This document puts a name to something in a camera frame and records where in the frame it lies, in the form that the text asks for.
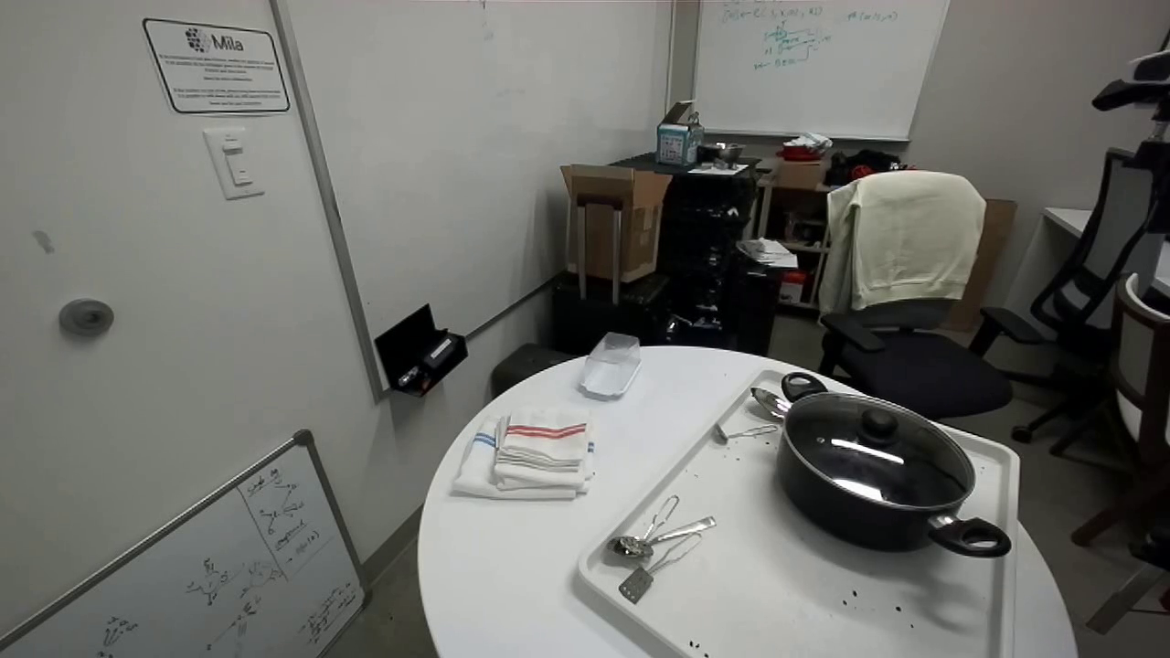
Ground glass pot lid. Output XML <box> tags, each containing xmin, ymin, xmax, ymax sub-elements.
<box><xmin>783</xmin><ymin>387</ymin><xmax>980</xmax><ymax>513</ymax></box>

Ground white light switch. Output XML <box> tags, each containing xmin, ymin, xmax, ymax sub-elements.
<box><xmin>202</xmin><ymin>125</ymin><xmax>268</xmax><ymax>206</ymax></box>

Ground small leaning whiteboard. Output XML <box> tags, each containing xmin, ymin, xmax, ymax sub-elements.
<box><xmin>0</xmin><ymin>428</ymin><xmax>370</xmax><ymax>658</ymax></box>

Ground black pot with handles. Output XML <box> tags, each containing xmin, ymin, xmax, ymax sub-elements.
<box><xmin>777</xmin><ymin>370</ymin><xmax>1017</xmax><ymax>562</ymax></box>

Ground blank wall whiteboard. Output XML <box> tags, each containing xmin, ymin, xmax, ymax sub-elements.
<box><xmin>268</xmin><ymin>0</ymin><xmax>676</xmax><ymax>399</ymax></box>

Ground cardboard box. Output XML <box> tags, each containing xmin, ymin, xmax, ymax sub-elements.
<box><xmin>560</xmin><ymin>160</ymin><xmax>676</xmax><ymax>286</ymax></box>

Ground black floor case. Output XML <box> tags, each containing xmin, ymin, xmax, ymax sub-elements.
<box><xmin>490</xmin><ymin>266</ymin><xmax>680</xmax><ymax>399</ymax></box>

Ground brown cardboard sheet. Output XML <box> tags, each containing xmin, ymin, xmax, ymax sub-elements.
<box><xmin>953</xmin><ymin>199</ymin><xmax>1025</xmax><ymax>353</ymax></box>

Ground metal spoon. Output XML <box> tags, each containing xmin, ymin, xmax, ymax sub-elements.
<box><xmin>607</xmin><ymin>382</ymin><xmax>798</xmax><ymax>606</ymax></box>

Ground black whiteboard eraser holder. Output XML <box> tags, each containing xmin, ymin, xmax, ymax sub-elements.
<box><xmin>374</xmin><ymin>301</ymin><xmax>470</xmax><ymax>399</ymax></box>

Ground blue tissue box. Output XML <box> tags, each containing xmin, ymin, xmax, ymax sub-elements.
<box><xmin>655</xmin><ymin>102</ymin><xmax>704</xmax><ymax>170</ymax></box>

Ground wall whiteboard with writing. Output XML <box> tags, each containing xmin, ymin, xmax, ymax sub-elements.
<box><xmin>692</xmin><ymin>0</ymin><xmax>953</xmax><ymax>147</ymax></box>

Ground black mesh office chair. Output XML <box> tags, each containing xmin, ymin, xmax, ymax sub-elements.
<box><xmin>971</xmin><ymin>147</ymin><xmax>1161</xmax><ymax>450</ymax></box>

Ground wooden shelf unit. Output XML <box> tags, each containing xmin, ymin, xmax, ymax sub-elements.
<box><xmin>751</xmin><ymin>153</ymin><xmax>847</xmax><ymax>315</ymax></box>

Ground white wall sign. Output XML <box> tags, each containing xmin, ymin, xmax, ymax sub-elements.
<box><xmin>140</xmin><ymin>16</ymin><xmax>292</xmax><ymax>119</ymax></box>

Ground clear plastic container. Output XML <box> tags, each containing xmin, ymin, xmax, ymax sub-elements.
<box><xmin>577</xmin><ymin>331</ymin><xmax>645</xmax><ymax>404</ymax></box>

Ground black cabinet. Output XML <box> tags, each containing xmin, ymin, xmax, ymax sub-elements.
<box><xmin>655</xmin><ymin>158</ymin><xmax>783</xmax><ymax>359</ymax></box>

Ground white papers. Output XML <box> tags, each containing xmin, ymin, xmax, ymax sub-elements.
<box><xmin>733</xmin><ymin>236</ymin><xmax>805</xmax><ymax>273</ymax></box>

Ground red item on shelf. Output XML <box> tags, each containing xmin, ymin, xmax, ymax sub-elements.
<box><xmin>777</xmin><ymin>127</ymin><xmax>838</xmax><ymax>164</ymax></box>

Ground round grey wall bumper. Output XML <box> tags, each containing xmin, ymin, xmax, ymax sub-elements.
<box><xmin>53</xmin><ymin>295</ymin><xmax>118</xmax><ymax>343</ymax></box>

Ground cream towel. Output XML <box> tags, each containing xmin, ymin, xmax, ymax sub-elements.
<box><xmin>816</xmin><ymin>170</ymin><xmax>991</xmax><ymax>320</ymax></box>

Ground black bag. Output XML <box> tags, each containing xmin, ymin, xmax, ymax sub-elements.
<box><xmin>826</xmin><ymin>147</ymin><xmax>907</xmax><ymax>189</ymax></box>

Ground white plastic tray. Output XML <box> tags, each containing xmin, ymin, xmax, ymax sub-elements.
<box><xmin>570</xmin><ymin>364</ymin><xmax>1025</xmax><ymax>658</ymax></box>

